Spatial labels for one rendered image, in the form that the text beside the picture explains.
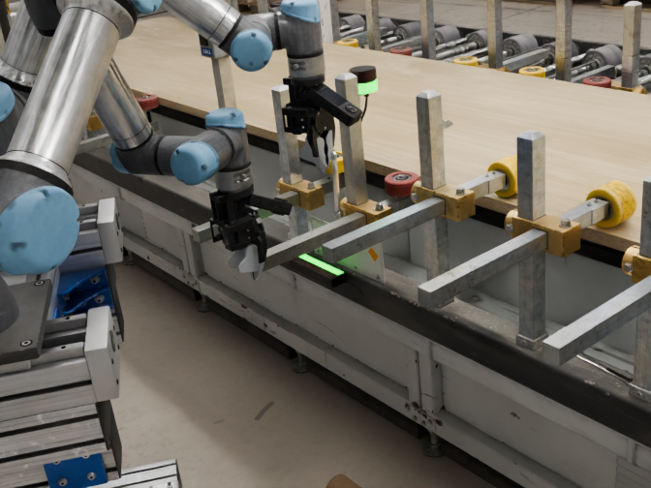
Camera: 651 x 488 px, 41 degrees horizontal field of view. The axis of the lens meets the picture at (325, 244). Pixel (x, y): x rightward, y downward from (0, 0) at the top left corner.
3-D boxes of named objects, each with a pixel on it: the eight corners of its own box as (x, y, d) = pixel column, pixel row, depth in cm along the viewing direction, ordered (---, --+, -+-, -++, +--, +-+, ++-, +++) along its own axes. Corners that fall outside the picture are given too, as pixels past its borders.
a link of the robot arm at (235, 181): (237, 156, 176) (260, 165, 170) (240, 177, 178) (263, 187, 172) (205, 167, 172) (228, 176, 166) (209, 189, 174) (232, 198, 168)
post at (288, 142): (302, 269, 227) (279, 87, 207) (294, 265, 229) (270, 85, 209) (313, 264, 229) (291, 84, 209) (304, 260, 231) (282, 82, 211)
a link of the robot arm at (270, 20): (220, 23, 167) (277, 17, 167) (222, 14, 177) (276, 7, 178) (226, 64, 171) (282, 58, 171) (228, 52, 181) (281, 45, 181)
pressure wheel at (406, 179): (404, 230, 201) (400, 184, 196) (381, 222, 207) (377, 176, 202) (428, 220, 205) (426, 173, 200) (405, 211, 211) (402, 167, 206)
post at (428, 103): (440, 313, 187) (427, 94, 167) (428, 308, 190) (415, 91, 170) (451, 307, 189) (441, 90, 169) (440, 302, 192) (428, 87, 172)
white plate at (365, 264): (384, 285, 199) (380, 245, 194) (313, 253, 218) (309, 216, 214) (386, 284, 199) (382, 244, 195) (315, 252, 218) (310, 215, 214)
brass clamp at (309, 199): (307, 212, 213) (304, 193, 211) (275, 199, 223) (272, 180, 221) (326, 204, 216) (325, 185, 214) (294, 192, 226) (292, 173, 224)
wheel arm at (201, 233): (201, 247, 200) (198, 229, 199) (193, 243, 203) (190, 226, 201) (347, 189, 223) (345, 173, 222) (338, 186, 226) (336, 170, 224)
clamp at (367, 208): (377, 235, 194) (375, 214, 192) (338, 220, 204) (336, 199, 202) (395, 227, 197) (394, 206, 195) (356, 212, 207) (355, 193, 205)
